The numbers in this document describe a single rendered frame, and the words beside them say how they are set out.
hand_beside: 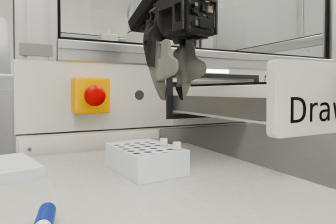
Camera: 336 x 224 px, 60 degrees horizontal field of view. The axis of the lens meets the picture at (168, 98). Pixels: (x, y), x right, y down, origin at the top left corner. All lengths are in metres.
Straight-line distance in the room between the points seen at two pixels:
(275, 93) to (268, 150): 0.50
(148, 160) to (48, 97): 0.30
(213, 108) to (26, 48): 0.38
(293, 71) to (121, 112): 0.38
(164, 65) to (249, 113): 0.16
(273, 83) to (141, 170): 0.21
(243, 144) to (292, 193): 0.46
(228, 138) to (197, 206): 0.49
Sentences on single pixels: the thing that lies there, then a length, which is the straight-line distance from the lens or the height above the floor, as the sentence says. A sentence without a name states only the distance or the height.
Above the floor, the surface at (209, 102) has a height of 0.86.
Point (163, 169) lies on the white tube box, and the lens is 0.41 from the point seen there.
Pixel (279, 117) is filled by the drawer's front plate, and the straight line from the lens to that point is 0.43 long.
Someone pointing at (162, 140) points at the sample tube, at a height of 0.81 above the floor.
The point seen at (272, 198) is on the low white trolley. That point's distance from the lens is 0.37.
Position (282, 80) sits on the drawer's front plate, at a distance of 0.43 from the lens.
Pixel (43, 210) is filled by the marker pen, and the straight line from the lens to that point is 0.30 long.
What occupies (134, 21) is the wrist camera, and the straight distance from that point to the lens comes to 0.54.
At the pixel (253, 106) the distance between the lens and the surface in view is 0.48.
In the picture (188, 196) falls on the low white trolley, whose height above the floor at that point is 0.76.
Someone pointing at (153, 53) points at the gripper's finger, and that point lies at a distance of 0.45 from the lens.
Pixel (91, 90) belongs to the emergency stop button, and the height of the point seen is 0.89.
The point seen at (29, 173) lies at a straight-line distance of 0.46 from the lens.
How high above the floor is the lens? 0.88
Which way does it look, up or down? 1 degrees down
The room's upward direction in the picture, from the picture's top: straight up
